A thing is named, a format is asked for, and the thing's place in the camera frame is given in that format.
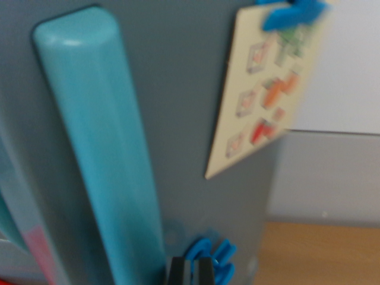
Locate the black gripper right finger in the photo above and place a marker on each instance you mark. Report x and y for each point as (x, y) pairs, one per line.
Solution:
(206, 271)

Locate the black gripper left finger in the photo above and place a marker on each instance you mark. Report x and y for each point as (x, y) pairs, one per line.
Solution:
(177, 271)

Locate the grey toy fridge door with logo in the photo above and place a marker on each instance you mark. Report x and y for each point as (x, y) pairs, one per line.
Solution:
(184, 118)

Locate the blue clip holding card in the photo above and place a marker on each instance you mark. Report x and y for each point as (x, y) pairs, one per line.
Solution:
(294, 15)

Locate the small blue clip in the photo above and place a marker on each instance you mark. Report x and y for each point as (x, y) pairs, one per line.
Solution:
(222, 261)

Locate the cream grocery checklist card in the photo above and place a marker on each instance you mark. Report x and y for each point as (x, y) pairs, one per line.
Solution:
(267, 98)

